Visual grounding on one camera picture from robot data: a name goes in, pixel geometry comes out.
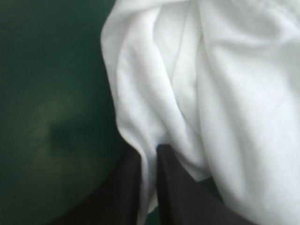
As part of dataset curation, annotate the white T-shirt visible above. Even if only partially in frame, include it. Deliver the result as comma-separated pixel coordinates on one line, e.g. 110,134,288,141
100,0,300,225

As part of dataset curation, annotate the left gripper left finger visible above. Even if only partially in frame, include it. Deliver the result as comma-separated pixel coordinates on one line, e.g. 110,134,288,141
44,144,143,225

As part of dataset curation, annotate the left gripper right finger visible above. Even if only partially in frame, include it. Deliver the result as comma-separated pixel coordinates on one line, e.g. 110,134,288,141
156,144,237,225

